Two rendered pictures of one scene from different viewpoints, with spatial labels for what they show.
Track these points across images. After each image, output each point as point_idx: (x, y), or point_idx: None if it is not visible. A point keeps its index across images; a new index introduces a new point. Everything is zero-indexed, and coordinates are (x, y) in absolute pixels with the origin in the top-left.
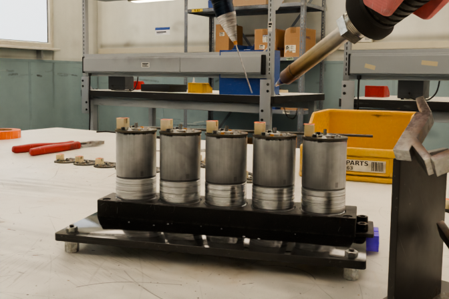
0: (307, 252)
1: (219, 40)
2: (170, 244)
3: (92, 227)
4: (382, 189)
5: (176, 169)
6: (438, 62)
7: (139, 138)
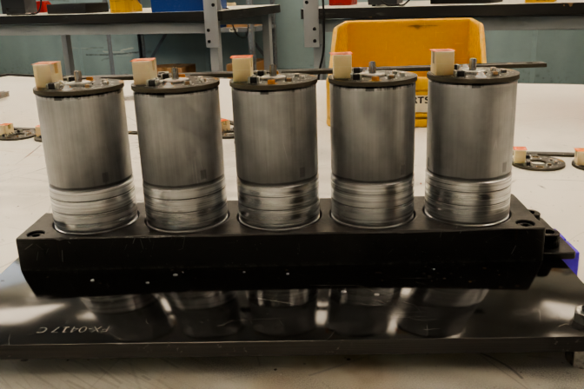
0: (499, 324)
1: None
2: (203, 343)
3: (15, 308)
4: None
5: (180, 164)
6: None
7: (90, 105)
